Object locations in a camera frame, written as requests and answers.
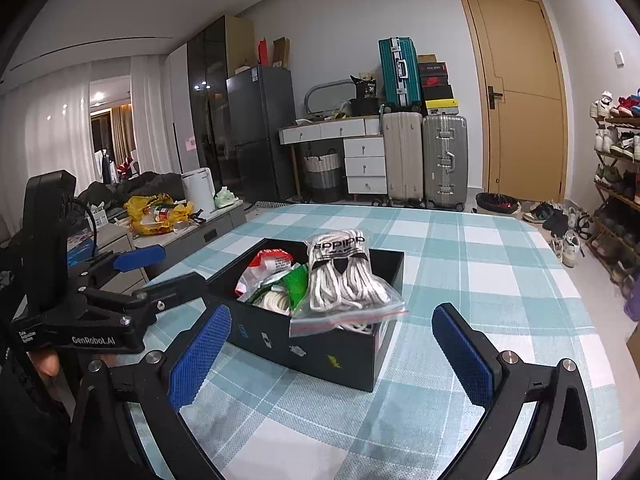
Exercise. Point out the black round basket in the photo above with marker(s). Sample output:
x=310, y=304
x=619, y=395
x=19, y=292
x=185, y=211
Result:
x=495, y=202

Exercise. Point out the dark clothing pile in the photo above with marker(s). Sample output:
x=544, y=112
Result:
x=150, y=182

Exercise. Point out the grey low cabinet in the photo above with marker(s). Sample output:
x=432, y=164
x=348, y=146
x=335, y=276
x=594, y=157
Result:
x=220, y=227

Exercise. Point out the red logo shoe box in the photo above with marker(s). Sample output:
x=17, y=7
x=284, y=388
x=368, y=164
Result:
x=435, y=81

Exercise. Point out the green packet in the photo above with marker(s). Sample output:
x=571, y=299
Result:
x=295, y=285

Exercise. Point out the black cardboard box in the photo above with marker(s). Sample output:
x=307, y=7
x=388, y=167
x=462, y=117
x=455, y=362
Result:
x=310, y=355

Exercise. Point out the purple bag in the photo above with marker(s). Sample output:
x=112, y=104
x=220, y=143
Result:
x=632, y=305

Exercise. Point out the pink paper note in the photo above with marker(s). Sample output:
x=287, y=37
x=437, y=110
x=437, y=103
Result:
x=191, y=143

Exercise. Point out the wooden door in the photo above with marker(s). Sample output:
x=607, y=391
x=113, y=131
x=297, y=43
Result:
x=525, y=135

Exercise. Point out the teal checked tablecloth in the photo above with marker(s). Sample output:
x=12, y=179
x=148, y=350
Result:
x=475, y=270

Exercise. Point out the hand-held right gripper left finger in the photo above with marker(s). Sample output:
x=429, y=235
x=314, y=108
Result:
x=200, y=355

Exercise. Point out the plain black shoe box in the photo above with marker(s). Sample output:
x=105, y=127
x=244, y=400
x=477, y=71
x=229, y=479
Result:
x=437, y=93

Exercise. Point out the wooden shoe rack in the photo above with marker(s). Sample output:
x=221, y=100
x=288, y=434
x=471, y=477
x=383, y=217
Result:
x=622, y=122

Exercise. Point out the white light switch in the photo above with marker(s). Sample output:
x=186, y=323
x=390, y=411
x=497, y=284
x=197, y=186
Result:
x=619, y=57

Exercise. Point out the sheer white curtain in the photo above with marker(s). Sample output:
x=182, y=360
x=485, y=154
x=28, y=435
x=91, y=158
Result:
x=45, y=135

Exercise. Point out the brown cardboard box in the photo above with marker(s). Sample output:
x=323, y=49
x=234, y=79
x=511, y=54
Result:
x=634, y=350

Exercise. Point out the black paper bag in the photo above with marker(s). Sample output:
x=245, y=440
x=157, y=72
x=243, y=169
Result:
x=365, y=87

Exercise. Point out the rows of stored shoes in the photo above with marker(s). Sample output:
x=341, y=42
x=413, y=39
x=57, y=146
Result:
x=607, y=105

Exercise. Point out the white appliance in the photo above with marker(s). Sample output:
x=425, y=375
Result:
x=197, y=192

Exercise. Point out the silver suitcase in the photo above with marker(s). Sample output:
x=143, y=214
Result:
x=445, y=160

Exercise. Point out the yellow snack bag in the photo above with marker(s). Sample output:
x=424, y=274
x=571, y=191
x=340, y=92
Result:
x=137, y=210

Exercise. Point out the scattered loose shoes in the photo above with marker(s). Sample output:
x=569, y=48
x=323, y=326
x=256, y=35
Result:
x=570, y=250

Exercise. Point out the grey ribbed floor vent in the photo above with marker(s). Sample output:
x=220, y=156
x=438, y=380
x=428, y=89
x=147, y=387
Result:
x=270, y=205

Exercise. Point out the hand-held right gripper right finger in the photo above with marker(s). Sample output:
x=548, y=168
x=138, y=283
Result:
x=462, y=355

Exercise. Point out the beige suitcase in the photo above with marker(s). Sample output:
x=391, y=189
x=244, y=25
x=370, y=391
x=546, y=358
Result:
x=402, y=160

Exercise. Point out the tan shoe box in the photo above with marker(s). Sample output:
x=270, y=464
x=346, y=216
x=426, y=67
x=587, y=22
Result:
x=432, y=58

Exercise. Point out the teal suitcase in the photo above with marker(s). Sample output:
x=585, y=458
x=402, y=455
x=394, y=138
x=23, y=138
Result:
x=397, y=75

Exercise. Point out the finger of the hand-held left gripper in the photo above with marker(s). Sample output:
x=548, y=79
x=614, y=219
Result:
x=175, y=287
x=140, y=257

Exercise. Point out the pale green tissue pack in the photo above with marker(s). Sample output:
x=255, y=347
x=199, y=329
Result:
x=225, y=199

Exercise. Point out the dark glass tall cabinet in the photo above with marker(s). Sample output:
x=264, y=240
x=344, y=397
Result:
x=207, y=110

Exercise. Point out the black yellow shoe box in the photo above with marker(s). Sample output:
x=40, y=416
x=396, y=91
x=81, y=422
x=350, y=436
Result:
x=440, y=107

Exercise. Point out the black red label shoe box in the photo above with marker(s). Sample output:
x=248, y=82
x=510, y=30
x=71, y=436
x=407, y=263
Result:
x=433, y=69

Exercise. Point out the grey refrigerator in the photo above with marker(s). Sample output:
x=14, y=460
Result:
x=260, y=135

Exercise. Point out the white dresser desk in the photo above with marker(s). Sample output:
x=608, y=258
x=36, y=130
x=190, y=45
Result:
x=365, y=160

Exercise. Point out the bagged red white packet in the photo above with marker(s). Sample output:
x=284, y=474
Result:
x=260, y=270

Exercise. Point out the person's left forearm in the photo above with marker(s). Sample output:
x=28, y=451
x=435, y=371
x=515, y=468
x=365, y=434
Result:
x=25, y=420

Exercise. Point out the oval grey frame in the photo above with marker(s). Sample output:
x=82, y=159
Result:
x=312, y=92

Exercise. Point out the person's left hand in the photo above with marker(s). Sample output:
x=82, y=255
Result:
x=47, y=365

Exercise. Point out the blue box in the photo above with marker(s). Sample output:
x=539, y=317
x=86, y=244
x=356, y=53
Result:
x=80, y=250

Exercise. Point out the woven laundry basket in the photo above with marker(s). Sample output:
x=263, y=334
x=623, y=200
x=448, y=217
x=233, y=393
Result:
x=322, y=175

